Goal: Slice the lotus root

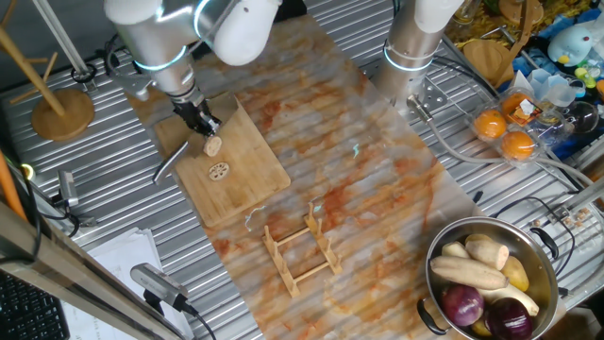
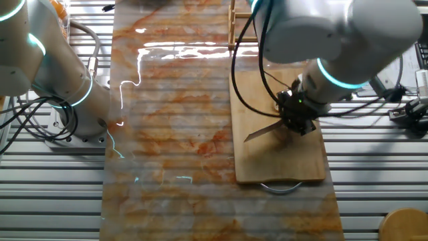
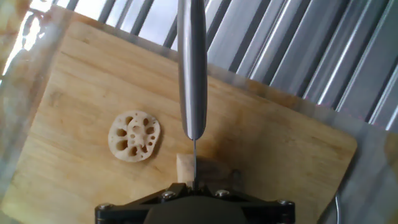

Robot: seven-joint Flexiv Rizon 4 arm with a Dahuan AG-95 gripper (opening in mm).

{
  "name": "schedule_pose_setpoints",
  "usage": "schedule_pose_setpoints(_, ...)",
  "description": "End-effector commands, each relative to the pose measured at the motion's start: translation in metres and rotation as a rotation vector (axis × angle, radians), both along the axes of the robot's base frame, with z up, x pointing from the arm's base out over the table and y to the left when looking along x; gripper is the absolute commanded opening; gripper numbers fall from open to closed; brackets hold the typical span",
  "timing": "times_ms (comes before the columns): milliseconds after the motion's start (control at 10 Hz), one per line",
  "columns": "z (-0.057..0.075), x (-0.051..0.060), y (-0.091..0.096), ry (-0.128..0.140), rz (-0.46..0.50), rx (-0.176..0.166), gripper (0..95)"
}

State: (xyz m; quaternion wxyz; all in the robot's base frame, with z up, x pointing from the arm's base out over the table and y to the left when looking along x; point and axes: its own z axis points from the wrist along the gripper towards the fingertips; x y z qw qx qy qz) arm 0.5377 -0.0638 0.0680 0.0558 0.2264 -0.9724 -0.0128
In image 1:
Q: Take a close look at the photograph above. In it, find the dark purple onion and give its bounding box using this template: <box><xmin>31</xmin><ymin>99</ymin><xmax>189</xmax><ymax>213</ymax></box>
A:
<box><xmin>484</xmin><ymin>297</ymin><xmax>534</xmax><ymax>340</ymax></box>

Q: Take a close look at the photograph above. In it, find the orange fruit with label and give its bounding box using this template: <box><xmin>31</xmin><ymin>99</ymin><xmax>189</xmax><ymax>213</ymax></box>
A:
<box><xmin>501</xmin><ymin>92</ymin><xmax>532</xmax><ymax>118</ymax></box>

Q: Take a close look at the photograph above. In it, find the black cable loop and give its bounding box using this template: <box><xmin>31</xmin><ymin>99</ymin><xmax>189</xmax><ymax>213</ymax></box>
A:
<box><xmin>70</xmin><ymin>62</ymin><xmax>99</xmax><ymax>85</ymax></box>

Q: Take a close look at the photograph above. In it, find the round wooden stand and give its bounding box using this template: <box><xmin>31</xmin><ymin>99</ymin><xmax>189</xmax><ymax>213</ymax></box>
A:
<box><xmin>461</xmin><ymin>0</ymin><xmax>544</xmax><ymax>89</ymax></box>

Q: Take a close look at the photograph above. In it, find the small pale root piece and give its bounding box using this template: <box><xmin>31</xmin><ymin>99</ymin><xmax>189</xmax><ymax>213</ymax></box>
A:
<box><xmin>441</xmin><ymin>241</ymin><xmax>471</xmax><ymax>260</ymax></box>

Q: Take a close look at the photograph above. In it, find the blue plush toy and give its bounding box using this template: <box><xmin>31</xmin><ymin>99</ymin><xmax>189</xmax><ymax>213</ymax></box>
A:
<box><xmin>546</xmin><ymin>24</ymin><xmax>595</xmax><ymax>66</ymax></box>

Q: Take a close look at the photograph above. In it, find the steel pot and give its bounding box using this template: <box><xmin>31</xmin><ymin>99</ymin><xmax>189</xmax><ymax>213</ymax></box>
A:
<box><xmin>416</xmin><ymin>215</ymin><xmax>561</xmax><ymax>340</ymax></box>

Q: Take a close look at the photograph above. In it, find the grey hose cable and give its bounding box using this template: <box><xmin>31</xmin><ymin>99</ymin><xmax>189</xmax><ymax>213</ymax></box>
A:
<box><xmin>406</xmin><ymin>93</ymin><xmax>596</xmax><ymax>188</ymax></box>

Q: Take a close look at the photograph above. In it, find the white paper stack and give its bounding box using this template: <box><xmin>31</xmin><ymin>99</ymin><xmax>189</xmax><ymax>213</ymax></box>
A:
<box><xmin>60</xmin><ymin>228</ymin><xmax>194</xmax><ymax>340</ymax></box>

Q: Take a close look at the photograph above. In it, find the wooden cutting board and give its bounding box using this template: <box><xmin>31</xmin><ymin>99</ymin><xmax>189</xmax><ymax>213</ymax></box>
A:
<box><xmin>153</xmin><ymin>91</ymin><xmax>293</xmax><ymax>229</ymax></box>

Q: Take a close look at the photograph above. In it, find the pale curved root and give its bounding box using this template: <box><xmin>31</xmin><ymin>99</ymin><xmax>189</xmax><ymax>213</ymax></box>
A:
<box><xmin>476</xmin><ymin>282</ymin><xmax>540</xmax><ymax>316</ymax></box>

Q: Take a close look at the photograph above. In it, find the dark glass bowl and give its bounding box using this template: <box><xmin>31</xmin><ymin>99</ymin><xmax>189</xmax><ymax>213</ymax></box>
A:
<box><xmin>563</xmin><ymin>101</ymin><xmax>600</xmax><ymax>135</ymax></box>

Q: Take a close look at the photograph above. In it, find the lotus root slice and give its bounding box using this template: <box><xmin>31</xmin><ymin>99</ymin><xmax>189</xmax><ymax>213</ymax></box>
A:
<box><xmin>208</xmin><ymin>161</ymin><xmax>231</xmax><ymax>182</ymax></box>

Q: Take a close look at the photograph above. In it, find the lotus root chunk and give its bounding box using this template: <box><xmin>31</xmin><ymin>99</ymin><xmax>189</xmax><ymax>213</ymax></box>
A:
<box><xmin>203</xmin><ymin>135</ymin><xmax>224</xmax><ymax>158</ymax></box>

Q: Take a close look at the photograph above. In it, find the white rod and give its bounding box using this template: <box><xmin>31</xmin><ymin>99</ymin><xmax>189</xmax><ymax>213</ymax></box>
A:
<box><xmin>31</xmin><ymin>0</ymin><xmax>91</xmax><ymax>77</ymax></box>

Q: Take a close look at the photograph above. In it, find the clear plastic cup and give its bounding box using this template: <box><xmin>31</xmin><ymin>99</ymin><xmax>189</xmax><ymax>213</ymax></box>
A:
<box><xmin>528</xmin><ymin>68</ymin><xmax>586</xmax><ymax>108</ymax></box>

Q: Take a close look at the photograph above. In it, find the orange marble pattern mat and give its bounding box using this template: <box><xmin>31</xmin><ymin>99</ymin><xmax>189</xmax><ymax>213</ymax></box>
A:
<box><xmin>125</xmin><ymin>13</ymin><xmax>567</xmax><ymax>340</ymax></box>

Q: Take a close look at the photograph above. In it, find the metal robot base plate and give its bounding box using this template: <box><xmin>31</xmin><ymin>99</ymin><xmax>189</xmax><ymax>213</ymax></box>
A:
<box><xmin>362</xmin><ymin>60</ymin><xmax>449</xmax><ymax>119</ymax></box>

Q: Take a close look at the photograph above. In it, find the wooden knife rack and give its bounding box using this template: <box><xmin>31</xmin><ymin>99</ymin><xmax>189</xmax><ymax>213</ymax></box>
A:
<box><xmin>261</xmin><ymin>202</ymin><xmax>344</xmax><ymax>298</ymax></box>

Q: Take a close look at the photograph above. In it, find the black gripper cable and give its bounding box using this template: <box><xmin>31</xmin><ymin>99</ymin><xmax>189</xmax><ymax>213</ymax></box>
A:
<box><xmin>102</xmin><ymin>33</ymin><xmax>143</xmax><ymax>77</ymax></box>

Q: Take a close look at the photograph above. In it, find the wooden mug tree stand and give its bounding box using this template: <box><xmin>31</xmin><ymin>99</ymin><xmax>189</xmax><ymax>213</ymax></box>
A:
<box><xmin>0</xmin><ymin>0</ymin><xmax>97</xmax><ymax>142</ymax></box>

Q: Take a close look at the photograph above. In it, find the small yellow potato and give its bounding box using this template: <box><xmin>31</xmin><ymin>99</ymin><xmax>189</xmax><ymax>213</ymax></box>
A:
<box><xmin>470</xmin><ymin>316</ymin><xmax>492</xmax><ymax>337</ymax></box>

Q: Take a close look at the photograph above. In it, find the orange pole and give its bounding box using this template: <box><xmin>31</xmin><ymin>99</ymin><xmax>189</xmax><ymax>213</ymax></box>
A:
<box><xmin>0</xmin><ymin>150</ymin><xmax>28</xmax><ymax>222</ymax></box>

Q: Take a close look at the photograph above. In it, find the clear plastic fruit pack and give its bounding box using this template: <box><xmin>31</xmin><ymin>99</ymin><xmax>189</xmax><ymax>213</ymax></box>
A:
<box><xmin>469</xmin><ymin>87</ymin><xmax>575</xmax><ymax>169</ymax></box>

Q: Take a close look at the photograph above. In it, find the long pale lotus root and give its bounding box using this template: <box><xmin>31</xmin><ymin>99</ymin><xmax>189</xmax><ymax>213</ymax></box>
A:
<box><xmin>429</xmin><ymin>254</ymin><xmax>510</xmax><ymax>290</ymax></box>

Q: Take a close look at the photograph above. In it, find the black clamp mounted camera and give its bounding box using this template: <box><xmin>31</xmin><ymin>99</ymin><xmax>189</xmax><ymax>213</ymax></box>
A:
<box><xmin>50</xmin><ymin>169</ymin><xmax>98</xmax><ymax>228</ymax></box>

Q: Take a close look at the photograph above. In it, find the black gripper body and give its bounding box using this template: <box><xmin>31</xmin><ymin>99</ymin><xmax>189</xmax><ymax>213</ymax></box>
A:
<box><xmin>172</xmin><ymin>96</ymin><xmax>222</xmax><ymax>137</ymax></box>

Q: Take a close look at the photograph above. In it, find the steel cleaver knife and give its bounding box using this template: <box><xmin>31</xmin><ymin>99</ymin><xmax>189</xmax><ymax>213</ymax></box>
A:
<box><xmin>151</xmin><ymin>92</ymin><xmax>238</xmax><ymax>186</ymax></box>

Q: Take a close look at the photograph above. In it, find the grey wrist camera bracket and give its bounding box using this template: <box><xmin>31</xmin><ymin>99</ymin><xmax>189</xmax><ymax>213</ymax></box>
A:
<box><xmin>111</xmin><ymin>70</ymin><xmax>155</xmax><ymax>101</ymax></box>

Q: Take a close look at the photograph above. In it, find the green yellow toy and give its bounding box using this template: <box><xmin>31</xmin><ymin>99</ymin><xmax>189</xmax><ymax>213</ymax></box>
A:
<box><xmin>573</xmin><ymin>65</ymin><xmax>598</xmax><ymax>90</ymax></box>

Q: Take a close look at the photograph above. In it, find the black keyboard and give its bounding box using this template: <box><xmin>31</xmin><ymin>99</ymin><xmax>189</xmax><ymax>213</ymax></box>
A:
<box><xmin>0</xmin><ymin>271</ymin><xmax>71</xmax><ymax>340</ymax></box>

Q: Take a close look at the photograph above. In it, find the thin black table cable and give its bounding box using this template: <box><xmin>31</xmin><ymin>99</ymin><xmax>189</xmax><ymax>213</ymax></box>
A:
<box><xmin>490</xmin><ymin>195</ymin><xmax>577</xmax><ymax>278</ymax></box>

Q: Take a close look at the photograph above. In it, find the silver exterior camera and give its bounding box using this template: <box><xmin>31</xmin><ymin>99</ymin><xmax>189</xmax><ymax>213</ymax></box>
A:
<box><xmin>130</xmin><ymin>263</ymin><xmax>190</xmax><ymax>313</ymax></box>

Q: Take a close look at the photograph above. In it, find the thick short lotus root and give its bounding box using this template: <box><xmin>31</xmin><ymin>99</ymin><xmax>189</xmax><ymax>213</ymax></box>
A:
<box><xmin>464</xmin><ymin>234</ymin><xmax>511</xmax><ymax>270</ymax></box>

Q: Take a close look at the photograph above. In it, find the aluminium frame bar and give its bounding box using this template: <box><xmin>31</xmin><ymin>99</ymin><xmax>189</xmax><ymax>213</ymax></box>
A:
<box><xmin>0</xmin><ymin>200</ymin><xmax>185</xmax><ymax>340</ymax></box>

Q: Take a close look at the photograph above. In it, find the black camera cable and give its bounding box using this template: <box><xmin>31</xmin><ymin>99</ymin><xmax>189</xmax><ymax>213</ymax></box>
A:
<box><xmin>181</xmin><ymin>301</ymin><xmax>218</xmax><ymax>340</ymax></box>

